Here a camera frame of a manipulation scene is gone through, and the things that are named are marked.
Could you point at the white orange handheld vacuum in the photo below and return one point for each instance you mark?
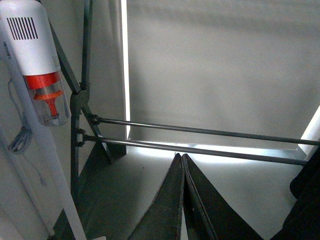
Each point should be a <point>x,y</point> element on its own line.
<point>27,46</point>

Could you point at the black printed t-shirt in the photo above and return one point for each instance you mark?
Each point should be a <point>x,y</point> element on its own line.
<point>303,221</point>

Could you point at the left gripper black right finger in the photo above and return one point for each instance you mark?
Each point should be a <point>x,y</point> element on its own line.
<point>207,215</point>

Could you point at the dark metal rack frame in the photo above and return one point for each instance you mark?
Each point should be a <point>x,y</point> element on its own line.
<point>92,45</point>

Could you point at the lower metal rack rail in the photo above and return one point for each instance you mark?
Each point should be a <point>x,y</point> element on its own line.
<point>192,150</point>

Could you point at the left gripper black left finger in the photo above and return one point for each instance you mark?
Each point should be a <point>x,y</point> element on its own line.
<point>163,219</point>

